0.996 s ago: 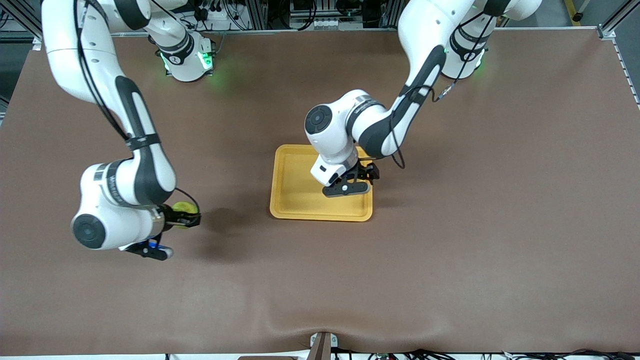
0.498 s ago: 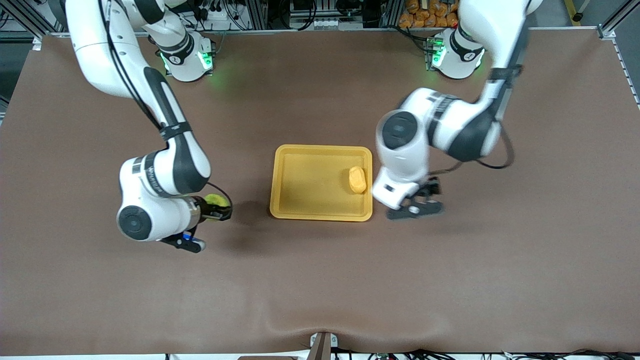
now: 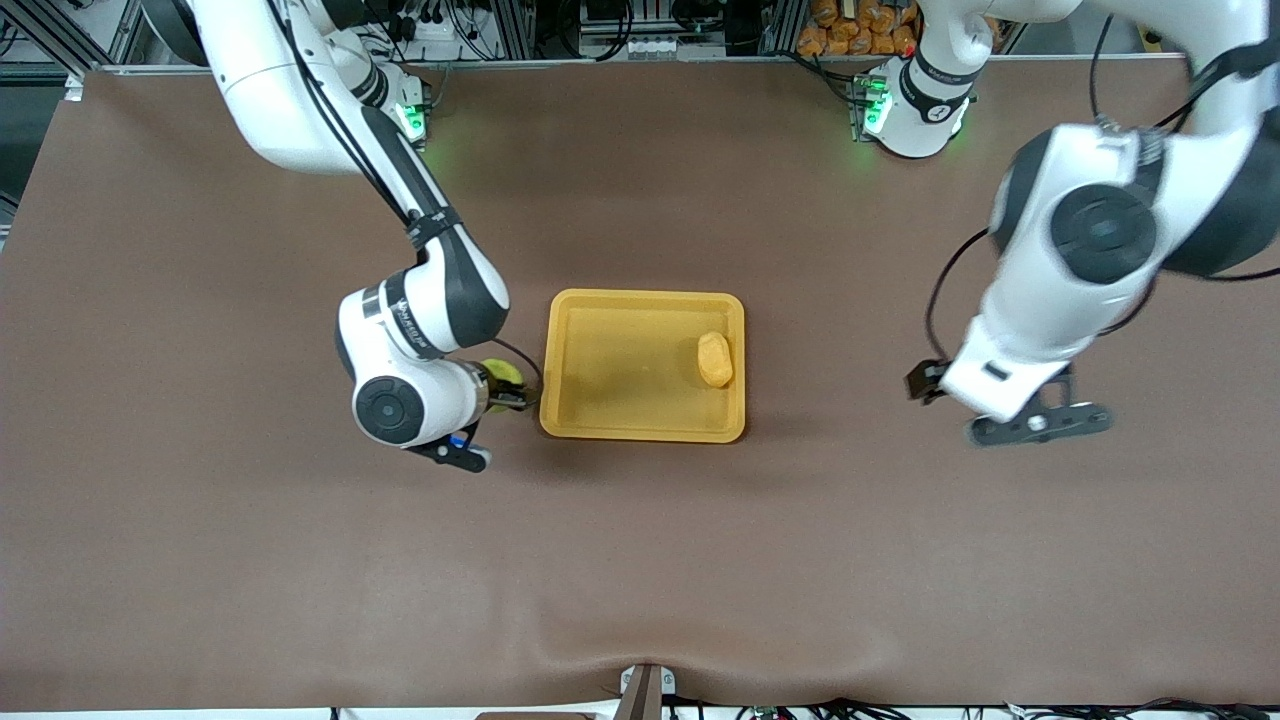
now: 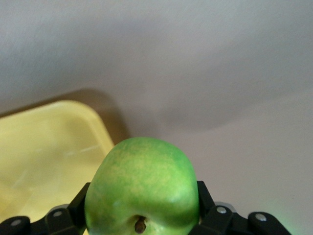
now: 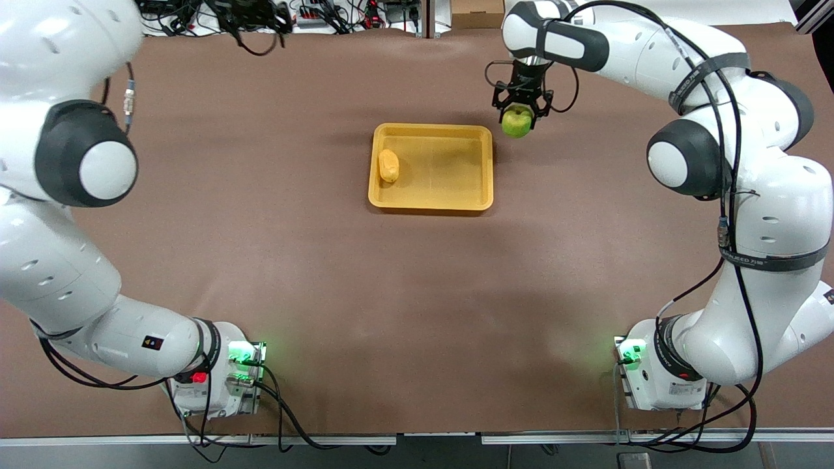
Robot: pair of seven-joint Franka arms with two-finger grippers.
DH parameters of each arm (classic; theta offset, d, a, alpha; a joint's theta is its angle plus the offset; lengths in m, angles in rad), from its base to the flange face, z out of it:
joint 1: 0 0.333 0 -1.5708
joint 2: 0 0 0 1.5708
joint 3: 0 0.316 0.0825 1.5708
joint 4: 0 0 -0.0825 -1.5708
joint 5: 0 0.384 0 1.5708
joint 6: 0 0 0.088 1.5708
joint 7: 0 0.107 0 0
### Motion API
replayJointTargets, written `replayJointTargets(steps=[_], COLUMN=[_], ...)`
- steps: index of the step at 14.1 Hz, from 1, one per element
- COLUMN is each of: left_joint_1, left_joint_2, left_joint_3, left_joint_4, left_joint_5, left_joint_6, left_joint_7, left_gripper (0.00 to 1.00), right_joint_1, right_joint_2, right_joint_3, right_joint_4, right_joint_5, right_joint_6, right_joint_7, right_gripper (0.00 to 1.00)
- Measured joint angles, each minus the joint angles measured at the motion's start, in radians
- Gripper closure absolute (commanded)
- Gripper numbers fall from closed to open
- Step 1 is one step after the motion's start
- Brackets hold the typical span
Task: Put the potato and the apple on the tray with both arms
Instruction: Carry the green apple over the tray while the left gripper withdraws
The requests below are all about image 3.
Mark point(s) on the metal table edge bracket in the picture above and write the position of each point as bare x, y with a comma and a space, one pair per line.
646, 692

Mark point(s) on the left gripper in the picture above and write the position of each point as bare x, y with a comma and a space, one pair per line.
924, 379

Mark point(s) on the white power strip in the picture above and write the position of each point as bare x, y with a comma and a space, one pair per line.
652, 47

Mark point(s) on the brown table mat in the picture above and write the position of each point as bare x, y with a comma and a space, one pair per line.
640, 560

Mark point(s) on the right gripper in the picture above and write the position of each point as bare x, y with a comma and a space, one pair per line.
505, 396

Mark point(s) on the yellow plastic tray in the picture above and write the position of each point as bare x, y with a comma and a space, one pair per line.
620, 370

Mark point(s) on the aluminium frame rail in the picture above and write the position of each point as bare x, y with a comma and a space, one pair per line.
640, 62

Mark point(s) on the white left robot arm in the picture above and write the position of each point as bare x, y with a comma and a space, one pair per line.
1090, 150

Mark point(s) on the bag of orange snacks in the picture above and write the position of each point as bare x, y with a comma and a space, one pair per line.
855, 30

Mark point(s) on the green apple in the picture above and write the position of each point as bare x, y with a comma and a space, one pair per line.
503, 372

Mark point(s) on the yellow potato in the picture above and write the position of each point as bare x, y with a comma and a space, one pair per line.
715, 360

